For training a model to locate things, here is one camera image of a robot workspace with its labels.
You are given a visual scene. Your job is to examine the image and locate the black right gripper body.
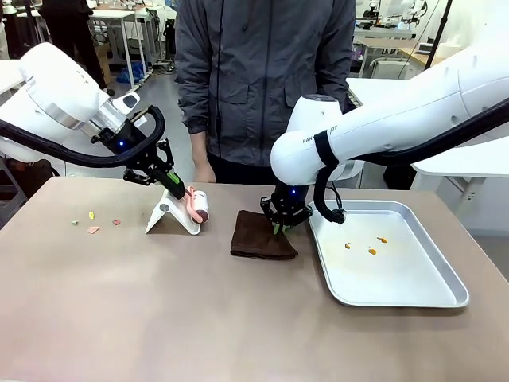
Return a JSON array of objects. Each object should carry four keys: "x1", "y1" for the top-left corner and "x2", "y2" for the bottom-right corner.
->
[{"x1": 271, "y1": 182, "x2": 310, "y2": 215}]

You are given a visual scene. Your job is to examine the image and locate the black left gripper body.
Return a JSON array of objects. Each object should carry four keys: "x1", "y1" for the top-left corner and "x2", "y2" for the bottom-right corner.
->
[{"x1": 99, "y1": 116, "x2": 159, "y2": 161}]

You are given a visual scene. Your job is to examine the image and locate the dark brown cloth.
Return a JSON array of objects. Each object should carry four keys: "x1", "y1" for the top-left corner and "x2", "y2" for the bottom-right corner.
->
[{"x1": 229, "y1": 209, "x2": 300, "y2": 262}]

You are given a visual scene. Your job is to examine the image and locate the pink handled lint roller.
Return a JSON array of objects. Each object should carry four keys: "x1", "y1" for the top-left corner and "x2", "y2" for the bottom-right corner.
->
[{"x1": 184, "y1": 185, "x2": 211, "y2": 224}]

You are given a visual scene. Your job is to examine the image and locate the person right forearm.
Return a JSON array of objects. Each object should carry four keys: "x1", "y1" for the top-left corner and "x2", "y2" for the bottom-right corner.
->
[{"x1": 189, "y1": 131, "x2": 211, "y2": 161}]

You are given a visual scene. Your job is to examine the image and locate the person right hand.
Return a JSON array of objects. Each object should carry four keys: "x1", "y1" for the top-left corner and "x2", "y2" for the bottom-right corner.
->
[{"x1": 192, "y1": 157, "x2": 217, "y2": 185}]

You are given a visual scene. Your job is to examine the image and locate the white lint roller stand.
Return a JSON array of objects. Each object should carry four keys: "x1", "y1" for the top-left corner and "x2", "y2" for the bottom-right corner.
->
[{"x1": 144, "y1": 188, "x2": 202, "y2": 236}]

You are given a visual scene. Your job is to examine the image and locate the blue plastic bag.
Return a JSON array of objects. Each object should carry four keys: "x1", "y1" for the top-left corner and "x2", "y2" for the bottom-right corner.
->
[{"x1": 117, "y1": 60, "x2": 151, "y2": 84}]

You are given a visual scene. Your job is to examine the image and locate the brown cardboard box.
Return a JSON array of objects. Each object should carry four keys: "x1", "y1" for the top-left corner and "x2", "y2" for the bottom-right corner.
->
[{"x1": 94, "y1": 44, "x2": 114, "y2": 86}]

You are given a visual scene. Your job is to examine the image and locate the dark brown chair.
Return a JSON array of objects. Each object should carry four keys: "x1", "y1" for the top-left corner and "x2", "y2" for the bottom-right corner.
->
[{"x1": 0, "y1": 157, "x2": 61, "y2": 226}]

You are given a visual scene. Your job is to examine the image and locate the silver metal tray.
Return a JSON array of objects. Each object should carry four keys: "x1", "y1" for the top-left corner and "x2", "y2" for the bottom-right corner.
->
[{"x1": 308, "y1": 199, "x2": 471, "y2": 309}]

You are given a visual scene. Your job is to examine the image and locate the person in black clothes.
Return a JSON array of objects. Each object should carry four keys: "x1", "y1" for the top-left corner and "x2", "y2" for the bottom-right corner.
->
[{"x1": 38, "y1": 0, "x2": 109, "y2": 96}]

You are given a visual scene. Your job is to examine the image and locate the white framed background table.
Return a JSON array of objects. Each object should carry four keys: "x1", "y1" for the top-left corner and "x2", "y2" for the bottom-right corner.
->
[{"x1": 85, "y1": 8, "x2": 139, "y2": 88}]

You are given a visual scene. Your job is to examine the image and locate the person in grey jacket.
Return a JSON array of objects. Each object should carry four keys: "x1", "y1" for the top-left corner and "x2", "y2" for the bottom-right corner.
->
[{"x1": 173, "y1": 0, "x2": 358, "y2": 185}]

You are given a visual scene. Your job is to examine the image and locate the white side table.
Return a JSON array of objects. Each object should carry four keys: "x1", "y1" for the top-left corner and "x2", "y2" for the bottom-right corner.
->
[{"x1": 344, "y1": 76, "x2": 425, "y2": 105}]

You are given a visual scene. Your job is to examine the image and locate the white height adjustable table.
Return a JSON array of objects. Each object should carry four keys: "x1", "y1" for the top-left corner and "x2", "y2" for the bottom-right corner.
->
[{"x1": 410, "y1": 134, "x2": 509, "y2": 240}]

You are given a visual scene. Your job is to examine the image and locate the wooden top table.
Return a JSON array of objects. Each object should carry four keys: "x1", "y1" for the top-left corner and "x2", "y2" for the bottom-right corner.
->
[{"x1": 396, "y1": 46, "x2": 445, "y2": 68}]

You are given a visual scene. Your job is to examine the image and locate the black tripod pole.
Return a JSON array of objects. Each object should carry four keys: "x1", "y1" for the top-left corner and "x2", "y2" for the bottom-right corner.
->
[{"x1": 426, "y1": 0, "x2": 455, "y2": 68}]

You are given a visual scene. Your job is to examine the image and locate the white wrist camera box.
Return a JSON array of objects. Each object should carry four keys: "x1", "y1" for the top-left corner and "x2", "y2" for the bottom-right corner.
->
[{"x1": 112, "y1": 92, "x2": 142, "y2": 117}]

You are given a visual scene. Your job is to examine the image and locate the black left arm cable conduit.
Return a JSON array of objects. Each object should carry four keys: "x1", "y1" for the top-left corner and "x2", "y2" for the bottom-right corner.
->
[{"x1": 0, "y1": 105, "x2": 166, "y2": 169}]

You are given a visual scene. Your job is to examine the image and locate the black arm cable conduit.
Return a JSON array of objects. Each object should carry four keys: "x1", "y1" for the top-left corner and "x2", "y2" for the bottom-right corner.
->
[
  {"x1": 0, "y1": 105, "x2": 166, "y2": 169},
  {"x1": 313, "y1": 107, "x2": 509, "y2": 226}
]

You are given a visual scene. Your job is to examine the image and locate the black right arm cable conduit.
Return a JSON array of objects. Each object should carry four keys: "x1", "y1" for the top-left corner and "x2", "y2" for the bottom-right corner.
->
[{"x1": 313, "y1": 107, "x2": 509, "y2": 226}]

